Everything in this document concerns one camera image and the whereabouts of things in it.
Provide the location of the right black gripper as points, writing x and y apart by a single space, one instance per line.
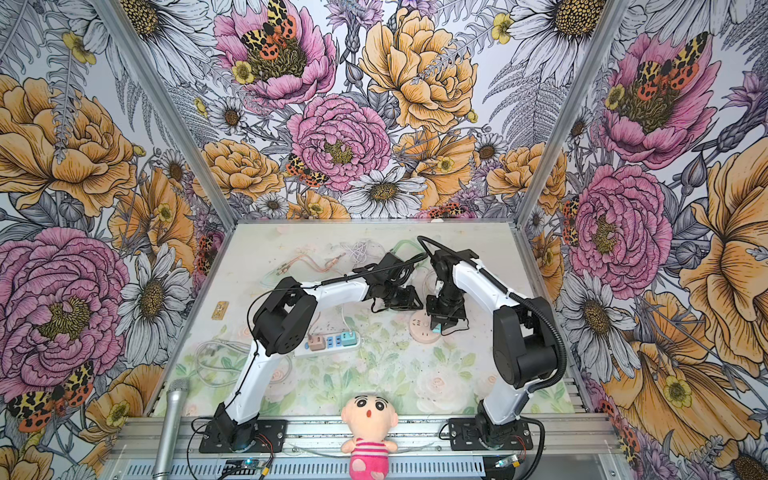
437 315

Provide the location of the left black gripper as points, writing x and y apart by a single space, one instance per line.
408 302

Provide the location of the white blue power strip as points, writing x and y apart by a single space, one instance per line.
302 350

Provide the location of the pink charger plug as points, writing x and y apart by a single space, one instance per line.
316 342

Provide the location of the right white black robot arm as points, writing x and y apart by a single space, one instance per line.
529 352

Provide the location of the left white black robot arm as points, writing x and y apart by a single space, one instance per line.
280 325

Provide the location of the round pink socket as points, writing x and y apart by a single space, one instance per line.
420 330

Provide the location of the plush doll pink dress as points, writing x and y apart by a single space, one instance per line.
370 418

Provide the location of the gold tag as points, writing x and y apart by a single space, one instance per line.
220 310

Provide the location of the green circuit board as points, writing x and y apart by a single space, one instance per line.
248 466

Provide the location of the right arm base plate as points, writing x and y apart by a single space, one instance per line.
474 434

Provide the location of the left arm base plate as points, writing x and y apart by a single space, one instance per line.
264 435

